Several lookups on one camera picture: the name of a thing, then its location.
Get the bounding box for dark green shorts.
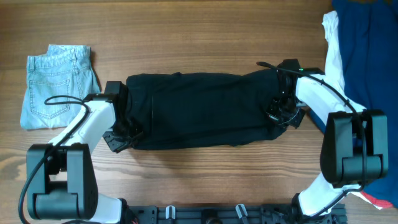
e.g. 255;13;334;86
126;70;286;150

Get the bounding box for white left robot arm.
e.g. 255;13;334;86
17;93;139;223

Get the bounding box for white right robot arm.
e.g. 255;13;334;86
290;72;388;222

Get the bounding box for light blue folded jeans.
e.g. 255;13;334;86
20;45;101;130

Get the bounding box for blue garment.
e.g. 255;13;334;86
308;0;398;208

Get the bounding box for red and white garment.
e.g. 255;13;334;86
357;191;393;210

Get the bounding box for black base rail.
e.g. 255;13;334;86
130;204;348;224

